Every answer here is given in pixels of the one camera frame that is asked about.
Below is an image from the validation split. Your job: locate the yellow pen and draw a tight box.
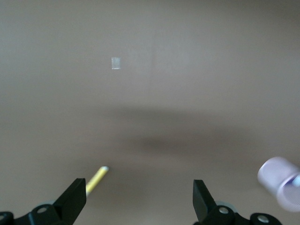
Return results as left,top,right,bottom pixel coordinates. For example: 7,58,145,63
85,166,110,195

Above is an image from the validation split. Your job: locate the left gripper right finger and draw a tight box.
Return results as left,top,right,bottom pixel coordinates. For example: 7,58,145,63
191,180,282,225

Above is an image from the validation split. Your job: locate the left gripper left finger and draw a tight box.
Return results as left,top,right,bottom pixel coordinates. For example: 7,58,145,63
0,178,87,225

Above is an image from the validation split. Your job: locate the pink mesh pen holder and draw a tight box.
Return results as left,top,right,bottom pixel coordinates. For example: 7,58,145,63
257,156,300,213

